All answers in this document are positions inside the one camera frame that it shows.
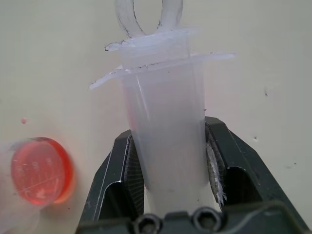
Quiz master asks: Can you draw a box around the clear cup with red liquid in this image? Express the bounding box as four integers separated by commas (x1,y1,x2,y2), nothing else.
0,136,75,234

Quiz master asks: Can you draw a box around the translucent plastic syringe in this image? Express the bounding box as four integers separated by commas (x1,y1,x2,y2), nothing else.
89,0,236,215

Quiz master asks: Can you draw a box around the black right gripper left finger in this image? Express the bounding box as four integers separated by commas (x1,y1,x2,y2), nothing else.
77,129,147,227

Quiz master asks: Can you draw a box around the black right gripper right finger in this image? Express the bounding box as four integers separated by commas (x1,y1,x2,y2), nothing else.
203,116,309,223

